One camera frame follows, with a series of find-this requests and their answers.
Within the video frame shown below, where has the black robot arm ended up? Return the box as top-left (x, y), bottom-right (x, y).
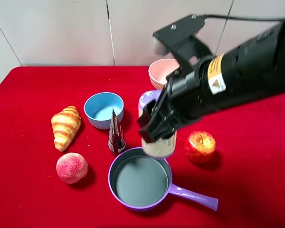
top-left (137, 14), bottom-right (285, 143)

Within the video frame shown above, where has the pink toy peach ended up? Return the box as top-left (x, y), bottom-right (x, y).
top-left (56, 152), bottom-right (88, 184)

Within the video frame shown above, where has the red toy apple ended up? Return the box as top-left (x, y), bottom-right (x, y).
top-left (184, 131), bottom-right (216, 164)

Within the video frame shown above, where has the purple garbage bag roll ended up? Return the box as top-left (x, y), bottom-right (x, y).
top-left (138, 90), bottom-right (177, 159)

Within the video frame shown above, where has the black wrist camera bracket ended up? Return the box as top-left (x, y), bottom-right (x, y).
top-left (152, 14), bottom-right (213, 74)

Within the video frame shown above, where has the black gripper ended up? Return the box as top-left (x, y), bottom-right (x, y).
top-left (137, 64), bottom-right (219, 143)

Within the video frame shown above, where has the pink bowl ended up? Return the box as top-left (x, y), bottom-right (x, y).
top-left (148, 58), bottom-right (180, 90)

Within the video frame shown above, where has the blue bowl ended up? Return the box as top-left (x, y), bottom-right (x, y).
top-left (84, 92), bottom-right (124, 130)

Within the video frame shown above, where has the purple toy frying pan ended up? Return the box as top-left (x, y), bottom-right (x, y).
top-left (108, 147), bottom-right (219, 211)

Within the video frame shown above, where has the red tablecloth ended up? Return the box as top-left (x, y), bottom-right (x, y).
top-left (0, 66), bottom-right (285, 228)

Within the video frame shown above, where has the toy croissant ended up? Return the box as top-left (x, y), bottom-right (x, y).
top-left (51, 106), bottom-right (82, 152)

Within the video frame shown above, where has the dark cone snack packet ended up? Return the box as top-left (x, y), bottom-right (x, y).
top-left (108, 110), bottom-right (126, 153)

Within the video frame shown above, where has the black cable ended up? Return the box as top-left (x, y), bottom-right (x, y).
top-left (204, 14), bottom-right (285, 22)

